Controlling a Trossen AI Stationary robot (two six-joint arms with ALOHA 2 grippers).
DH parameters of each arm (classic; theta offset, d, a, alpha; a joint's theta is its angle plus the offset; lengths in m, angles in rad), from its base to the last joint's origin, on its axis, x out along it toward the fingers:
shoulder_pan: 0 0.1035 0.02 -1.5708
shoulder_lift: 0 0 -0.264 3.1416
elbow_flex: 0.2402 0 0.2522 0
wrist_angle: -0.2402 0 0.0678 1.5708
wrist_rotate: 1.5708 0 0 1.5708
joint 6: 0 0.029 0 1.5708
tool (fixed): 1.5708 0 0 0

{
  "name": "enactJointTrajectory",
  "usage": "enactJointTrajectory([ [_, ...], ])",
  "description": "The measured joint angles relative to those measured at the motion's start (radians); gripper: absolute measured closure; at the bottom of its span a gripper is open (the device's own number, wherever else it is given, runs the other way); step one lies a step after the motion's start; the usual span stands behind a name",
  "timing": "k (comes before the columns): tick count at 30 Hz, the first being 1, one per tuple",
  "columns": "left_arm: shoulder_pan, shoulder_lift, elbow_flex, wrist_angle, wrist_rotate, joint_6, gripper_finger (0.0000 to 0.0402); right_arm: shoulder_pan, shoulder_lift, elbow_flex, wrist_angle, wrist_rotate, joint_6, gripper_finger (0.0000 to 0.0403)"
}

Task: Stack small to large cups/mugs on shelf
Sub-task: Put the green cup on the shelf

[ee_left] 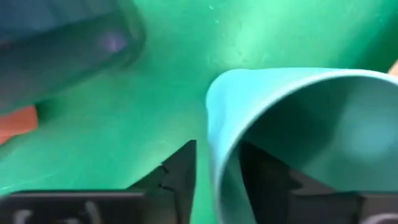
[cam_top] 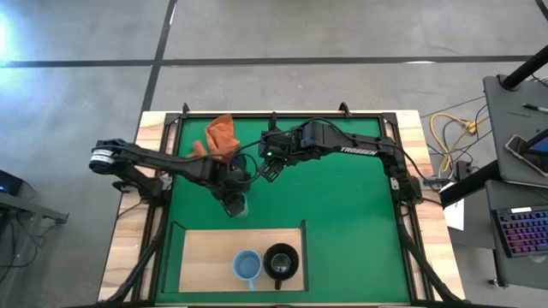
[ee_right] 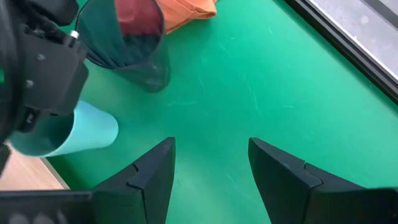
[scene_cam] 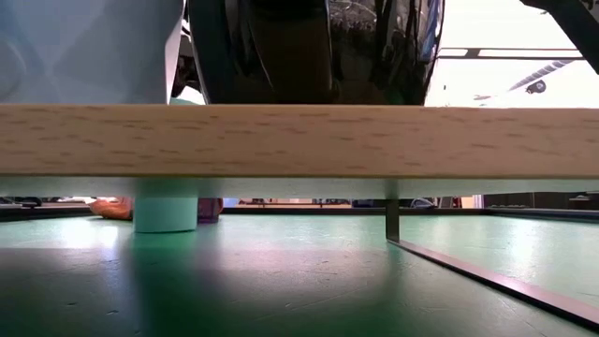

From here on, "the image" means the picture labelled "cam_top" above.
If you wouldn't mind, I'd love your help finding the wooden tray board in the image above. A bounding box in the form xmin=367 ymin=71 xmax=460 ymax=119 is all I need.
xmin=170 ymin=220 xmax=309 ymax=294

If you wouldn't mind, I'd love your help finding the black support beam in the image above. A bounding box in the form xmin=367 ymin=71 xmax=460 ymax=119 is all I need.
xmin=439 ymin=159 xmax=503 ymax=210

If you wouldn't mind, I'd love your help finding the grey side table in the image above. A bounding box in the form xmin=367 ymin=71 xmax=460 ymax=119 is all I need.
xmin=482 ymin=74 xmax=548 ymax=187

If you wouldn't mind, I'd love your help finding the black floor cable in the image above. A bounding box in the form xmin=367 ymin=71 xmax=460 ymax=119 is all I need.
xmin=421 ymin=94 xmax=493 ymax=166

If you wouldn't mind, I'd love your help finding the black mug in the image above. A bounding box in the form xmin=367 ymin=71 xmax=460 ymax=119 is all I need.
xmin=262 ymin=242 xmax=301 ymax=291

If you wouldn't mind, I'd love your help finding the yellow cable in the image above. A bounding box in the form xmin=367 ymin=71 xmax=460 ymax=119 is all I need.
xmin=429 ymin=111 xmax=491 ymax=175

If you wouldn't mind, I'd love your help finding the tablet with blue screen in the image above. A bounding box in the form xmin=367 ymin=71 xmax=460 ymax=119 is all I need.
xmin=524 ymin=127 xmax=548 ymax=157

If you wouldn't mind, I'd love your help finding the black metal table frame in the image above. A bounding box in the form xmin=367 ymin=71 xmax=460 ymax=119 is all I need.
xmin=98 ymin=101 xmax=468 ymax=308

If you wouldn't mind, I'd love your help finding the black side desk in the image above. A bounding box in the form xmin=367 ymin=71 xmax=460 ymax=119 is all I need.
xmin=0 ymin=187 xmax=70 ymax=308

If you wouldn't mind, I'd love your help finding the black round pole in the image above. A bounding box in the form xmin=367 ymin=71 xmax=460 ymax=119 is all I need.
xmin=500 ymin=44 xmax=548 ymax=90

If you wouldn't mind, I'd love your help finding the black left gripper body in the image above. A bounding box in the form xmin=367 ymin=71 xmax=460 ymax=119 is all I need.
xmin=209 ymin=160 xmax=253 ymax=200

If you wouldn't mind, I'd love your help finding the light blue faceted mug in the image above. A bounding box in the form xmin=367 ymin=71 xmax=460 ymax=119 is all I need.
xmin=231 ymin=249 xmax=263 ymax=292

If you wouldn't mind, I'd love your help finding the backlit keyboard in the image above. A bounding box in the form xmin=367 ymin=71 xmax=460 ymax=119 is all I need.
xmin=485 ymin=179 xmax=548 ymax=288

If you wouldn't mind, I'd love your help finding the orange cloth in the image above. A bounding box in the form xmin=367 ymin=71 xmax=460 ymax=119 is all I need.
xmin=186 ymin=113 xmax=241 ymax=162

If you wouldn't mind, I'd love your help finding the white paper sheet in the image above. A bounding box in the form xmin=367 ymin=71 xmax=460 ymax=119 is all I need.
xmin=442 ymin=181 xmax=467 ymax=232

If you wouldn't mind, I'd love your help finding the purple faceted tumbler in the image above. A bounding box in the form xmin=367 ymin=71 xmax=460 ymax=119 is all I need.
xmin=229 ymin=192 xmax=250 ymax=219

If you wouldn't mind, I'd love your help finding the green table mat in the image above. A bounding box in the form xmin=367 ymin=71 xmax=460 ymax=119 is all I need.
xmin=154 ymin=115 xmax=412 ymax=305

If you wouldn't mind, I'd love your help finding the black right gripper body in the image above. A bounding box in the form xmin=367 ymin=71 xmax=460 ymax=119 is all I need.
xmin=258 ymin=145 xmax=290 ymax=166

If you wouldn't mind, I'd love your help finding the black camera cable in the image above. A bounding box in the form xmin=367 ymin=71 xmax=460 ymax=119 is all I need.
xmin=230 ymin=147 xmax=261 ymax=186

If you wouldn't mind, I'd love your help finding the black device with blue light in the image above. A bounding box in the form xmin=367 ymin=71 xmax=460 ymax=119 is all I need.
xmin=0 ymin=169 xmax=25 ymax=198

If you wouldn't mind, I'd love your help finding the smartphone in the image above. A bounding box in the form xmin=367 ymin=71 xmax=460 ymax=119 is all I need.
xmin=503 ymin=134 xmax=548 ymax=178

